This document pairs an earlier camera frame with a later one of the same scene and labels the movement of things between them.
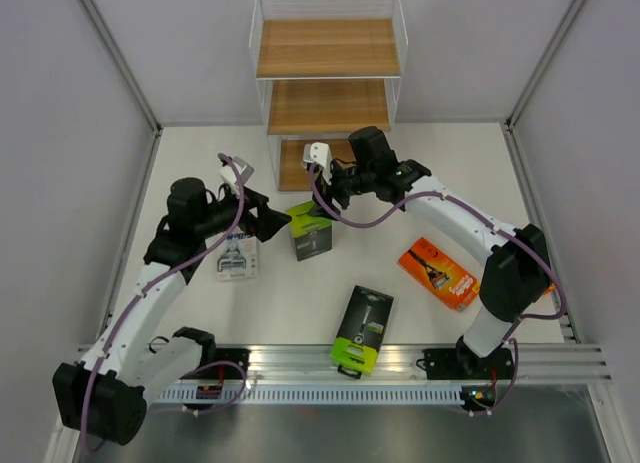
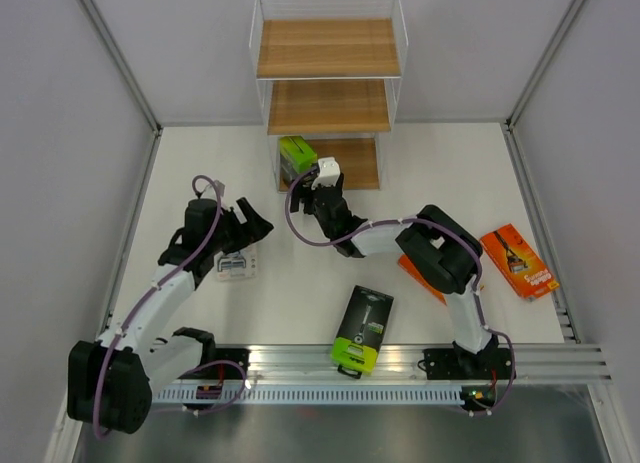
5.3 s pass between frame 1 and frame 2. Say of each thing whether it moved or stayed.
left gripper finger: moved
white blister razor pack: stayed
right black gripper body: moved
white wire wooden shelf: stayed
